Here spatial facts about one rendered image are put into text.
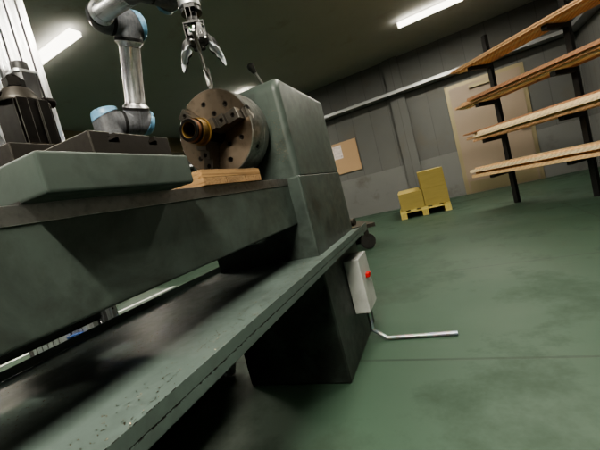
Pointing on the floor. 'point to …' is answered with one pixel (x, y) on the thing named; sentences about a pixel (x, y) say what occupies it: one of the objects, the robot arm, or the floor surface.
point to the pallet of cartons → (425, 194)
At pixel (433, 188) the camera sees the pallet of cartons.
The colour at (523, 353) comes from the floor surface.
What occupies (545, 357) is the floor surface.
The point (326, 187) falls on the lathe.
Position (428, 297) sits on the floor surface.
